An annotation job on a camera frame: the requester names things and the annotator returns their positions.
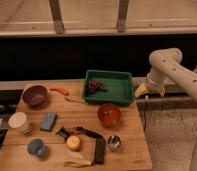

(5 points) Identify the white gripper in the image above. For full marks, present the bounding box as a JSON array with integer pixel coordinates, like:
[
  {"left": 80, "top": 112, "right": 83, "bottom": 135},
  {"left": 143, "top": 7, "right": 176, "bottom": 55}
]
[{"left": 135, "top": 74, "right": 165, "bottom": 98}]

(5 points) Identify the blue sponge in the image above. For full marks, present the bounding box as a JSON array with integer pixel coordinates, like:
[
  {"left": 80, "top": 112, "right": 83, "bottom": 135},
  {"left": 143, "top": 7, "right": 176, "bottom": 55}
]
[{"left": 40, "top": 112, "right": 57, "bottom": 131}]

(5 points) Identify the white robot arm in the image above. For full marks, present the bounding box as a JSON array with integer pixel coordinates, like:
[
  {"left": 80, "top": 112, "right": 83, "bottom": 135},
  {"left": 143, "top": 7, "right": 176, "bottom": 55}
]
[{"left": 135, "top": 48, "right": 197, "bottom": 171}]

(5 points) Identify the small metal cup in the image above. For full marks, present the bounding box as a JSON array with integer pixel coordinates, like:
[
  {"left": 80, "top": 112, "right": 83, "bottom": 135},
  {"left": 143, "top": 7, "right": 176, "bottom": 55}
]
[{"left": 108, "top": 135, "right": 121, "bottom": 152}]

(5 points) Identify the blue plastic cup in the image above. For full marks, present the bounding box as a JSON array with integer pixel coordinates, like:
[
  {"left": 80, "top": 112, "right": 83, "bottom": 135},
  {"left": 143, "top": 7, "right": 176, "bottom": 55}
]
[{"left": 27, "top": 138, "right": 45, "bottom": 157}]

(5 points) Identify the white paper cup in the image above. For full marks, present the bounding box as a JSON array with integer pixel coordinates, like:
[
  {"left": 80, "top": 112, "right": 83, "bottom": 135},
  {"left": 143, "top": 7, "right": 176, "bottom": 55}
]
[{"left": 8, "top": 112, "right": 30, "bottom": 134}]

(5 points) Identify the green plastic tray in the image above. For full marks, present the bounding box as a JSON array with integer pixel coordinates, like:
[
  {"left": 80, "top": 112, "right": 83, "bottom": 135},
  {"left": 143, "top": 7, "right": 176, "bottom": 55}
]
[{"left": 82, "top": 70, "right": 134, "bottom": 106}]

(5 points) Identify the red-orange bowl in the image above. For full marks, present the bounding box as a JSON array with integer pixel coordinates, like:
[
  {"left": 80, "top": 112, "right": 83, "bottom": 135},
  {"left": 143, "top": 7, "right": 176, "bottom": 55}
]
[{"left": 97, "top": 103, "right": 121, "bottom": 127}]

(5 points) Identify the dark grape bunch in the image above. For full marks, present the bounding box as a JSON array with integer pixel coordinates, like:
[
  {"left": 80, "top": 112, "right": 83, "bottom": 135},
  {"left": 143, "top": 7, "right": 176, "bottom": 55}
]
[{"left": 87, "top": 80, "right": 105, "bottom": 93}]

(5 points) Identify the orange carrot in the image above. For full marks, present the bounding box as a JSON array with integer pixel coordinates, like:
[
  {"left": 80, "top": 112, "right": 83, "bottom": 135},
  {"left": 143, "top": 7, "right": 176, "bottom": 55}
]
[{"left": 50, "top": 88, "right": 69, "bottom": 96}]

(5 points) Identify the orange fruit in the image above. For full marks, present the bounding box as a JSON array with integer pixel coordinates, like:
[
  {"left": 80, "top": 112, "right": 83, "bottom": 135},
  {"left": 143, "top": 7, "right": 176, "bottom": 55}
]
[{"left": 66, "top": 135, "right": 81, "bottom": 151}]

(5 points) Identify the yellow banana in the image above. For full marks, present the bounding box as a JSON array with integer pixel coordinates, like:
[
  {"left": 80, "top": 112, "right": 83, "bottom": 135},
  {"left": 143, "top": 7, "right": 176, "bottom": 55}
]
[{"left": 64, "top": 150, "right": 93, "bottom": 167}]

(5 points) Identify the purple bowl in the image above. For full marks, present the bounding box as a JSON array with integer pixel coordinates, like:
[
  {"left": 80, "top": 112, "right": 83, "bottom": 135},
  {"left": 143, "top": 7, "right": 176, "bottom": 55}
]
[{"left": 22, "top": 85, "right": 48, "bottom": 107}]

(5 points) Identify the black strap tool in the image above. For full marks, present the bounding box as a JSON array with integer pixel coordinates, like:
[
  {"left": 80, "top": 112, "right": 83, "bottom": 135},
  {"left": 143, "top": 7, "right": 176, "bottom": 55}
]
[{"left": 56, "top": 127, "right": 105, "bottom": 164}]

